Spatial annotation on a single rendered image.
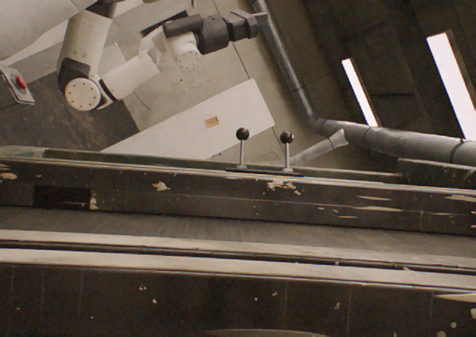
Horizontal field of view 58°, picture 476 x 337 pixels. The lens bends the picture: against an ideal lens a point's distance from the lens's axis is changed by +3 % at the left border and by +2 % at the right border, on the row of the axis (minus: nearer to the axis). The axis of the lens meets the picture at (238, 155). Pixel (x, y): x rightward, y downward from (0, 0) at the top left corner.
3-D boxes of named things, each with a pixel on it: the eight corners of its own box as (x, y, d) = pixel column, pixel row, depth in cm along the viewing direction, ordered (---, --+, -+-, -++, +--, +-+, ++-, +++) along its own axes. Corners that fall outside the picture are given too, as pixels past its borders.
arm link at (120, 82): (154, 82, 104) (88, 125, 104) (152, 74, 113) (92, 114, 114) (126, 45, 100) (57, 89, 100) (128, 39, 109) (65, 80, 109)
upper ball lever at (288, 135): (278, 178, 111) (278, 134, 117) (292, 179, 111) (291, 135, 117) (281, 172, 107) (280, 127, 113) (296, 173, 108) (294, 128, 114)
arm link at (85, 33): (43, 99, 99) (68, 4, 93) (53, 88, 111) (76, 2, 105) (94, 115, 103) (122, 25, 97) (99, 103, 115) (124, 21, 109)
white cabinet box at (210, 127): (97, 152, 522) (247, 79, 528) (120, 193, 531) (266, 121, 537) (84, 159, 462) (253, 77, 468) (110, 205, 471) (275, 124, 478)
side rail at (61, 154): (50, 183, 133) (51, 148, 132) (392, 206, 140) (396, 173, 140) (42, 185, 127) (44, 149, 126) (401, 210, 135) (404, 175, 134)
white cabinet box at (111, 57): (68, 61, 602) (114, 39, 604) (88, 99, 611) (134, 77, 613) (57, 58, 557) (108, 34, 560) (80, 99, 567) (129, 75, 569)
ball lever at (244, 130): (233, 175, 110) (235, 131, 116) (248, 176, 110) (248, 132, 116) (234, 169, 107) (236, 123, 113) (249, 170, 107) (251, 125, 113)
